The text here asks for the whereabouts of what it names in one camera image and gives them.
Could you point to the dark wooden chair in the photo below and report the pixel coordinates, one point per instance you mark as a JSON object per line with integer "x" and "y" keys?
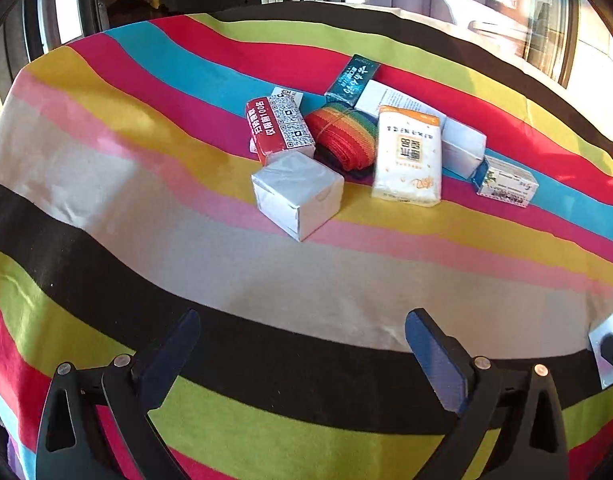
{"x": 131, "y": 10}

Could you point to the teal box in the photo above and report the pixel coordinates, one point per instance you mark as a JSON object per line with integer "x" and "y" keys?
{"x": 351, "y": 80}

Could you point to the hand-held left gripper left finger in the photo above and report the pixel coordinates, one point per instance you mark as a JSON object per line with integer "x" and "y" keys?
{"x": 171, "y": 350}

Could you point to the pale white box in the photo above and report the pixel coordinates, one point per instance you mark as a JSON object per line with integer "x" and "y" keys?
{"x": 461, "y": 145}

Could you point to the white box with green label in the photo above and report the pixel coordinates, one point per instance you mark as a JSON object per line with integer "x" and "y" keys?
{"x": 506, "y": 185}

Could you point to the red white box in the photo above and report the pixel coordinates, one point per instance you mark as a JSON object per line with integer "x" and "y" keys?
{"x": 276, "y": 130}

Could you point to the colourful striped tablecloth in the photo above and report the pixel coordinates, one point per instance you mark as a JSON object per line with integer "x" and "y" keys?
{"x": 186, "y": 260}

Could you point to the window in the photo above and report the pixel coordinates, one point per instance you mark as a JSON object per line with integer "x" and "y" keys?
{"x": 66, "y": 7}

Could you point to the white cube box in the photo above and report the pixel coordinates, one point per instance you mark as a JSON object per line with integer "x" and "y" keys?
{"x": 291, "y": 185}

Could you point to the white orange tissue pack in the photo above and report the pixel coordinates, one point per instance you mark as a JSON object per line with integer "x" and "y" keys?
{"x": 406, "y": 160}

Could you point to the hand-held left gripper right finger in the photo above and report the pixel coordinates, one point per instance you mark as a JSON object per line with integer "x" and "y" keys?
{"x": 436, "y": 360}

